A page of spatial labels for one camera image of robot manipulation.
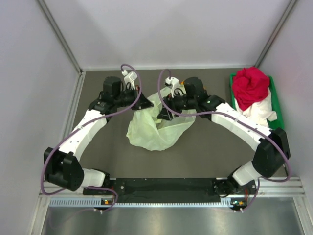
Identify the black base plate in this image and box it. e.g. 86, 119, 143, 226
82, 177, 256, 204

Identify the aluminium frame rail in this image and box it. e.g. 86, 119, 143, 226
39, 70, 86, 235

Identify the grey slotted cable duct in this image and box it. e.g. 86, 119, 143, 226
48, 197, 250, 208

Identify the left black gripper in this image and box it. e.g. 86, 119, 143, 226
114, 85, 154, 111

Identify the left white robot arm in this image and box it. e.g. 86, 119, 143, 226
43, 71, 153, 194

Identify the pale green plastic bag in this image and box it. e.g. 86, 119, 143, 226
126, 93, 196, 151

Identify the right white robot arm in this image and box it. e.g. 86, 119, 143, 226
157, 76, 290, 194

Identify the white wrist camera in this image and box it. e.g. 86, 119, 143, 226
165, 76, 182, 98
121, 70, 137, 90

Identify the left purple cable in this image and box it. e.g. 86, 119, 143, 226
41, 63, 143, 195

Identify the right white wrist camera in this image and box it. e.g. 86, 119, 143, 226
165, 76, 182, 98

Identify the green plastic tray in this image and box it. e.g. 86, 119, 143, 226
229, 73, 285, 129

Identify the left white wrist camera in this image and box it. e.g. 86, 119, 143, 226
121, 70, 137, 90

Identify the white cloth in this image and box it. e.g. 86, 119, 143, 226
242, 88, 277, 127

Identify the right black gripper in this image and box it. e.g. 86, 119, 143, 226
157, 89, 197, 121

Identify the red cloth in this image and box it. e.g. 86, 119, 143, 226
232, 67, 270, 111

